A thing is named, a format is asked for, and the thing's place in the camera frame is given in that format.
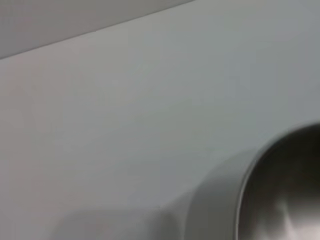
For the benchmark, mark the stainless steel mixing bowl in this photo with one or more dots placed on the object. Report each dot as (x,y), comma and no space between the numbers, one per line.
(282,190)

